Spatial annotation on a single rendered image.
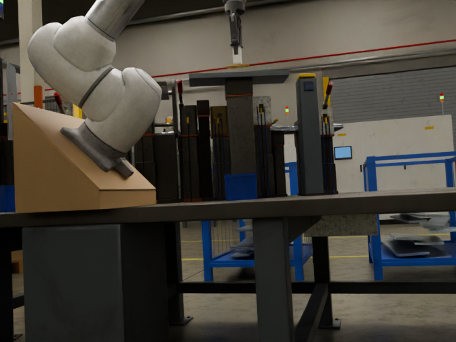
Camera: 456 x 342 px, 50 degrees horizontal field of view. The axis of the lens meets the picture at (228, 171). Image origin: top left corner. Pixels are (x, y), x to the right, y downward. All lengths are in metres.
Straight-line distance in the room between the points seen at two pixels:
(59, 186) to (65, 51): 0.36
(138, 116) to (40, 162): 0.29
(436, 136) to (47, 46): 9.00
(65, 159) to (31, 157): 0.10
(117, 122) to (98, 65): 0.16
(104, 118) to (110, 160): 0.12
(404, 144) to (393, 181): 0.72
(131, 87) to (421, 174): 8.78
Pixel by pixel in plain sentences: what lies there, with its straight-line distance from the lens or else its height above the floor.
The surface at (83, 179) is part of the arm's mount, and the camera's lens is 1.31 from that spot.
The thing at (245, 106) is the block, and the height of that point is 1.04.
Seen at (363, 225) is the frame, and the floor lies 0.54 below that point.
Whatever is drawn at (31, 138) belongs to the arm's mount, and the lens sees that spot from 1.40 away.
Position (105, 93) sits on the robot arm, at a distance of 1.41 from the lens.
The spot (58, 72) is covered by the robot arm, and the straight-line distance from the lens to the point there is 1.43.
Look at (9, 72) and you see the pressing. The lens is 2.37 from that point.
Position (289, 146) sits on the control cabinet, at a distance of 9.93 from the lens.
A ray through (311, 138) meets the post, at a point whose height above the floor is 0.91.
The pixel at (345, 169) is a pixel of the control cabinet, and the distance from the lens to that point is 9.84.
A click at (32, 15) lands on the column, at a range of 10.11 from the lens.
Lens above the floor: 0.72
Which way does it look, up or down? 3 degrees up
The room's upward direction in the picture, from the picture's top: 3 degrees counter-clockwise
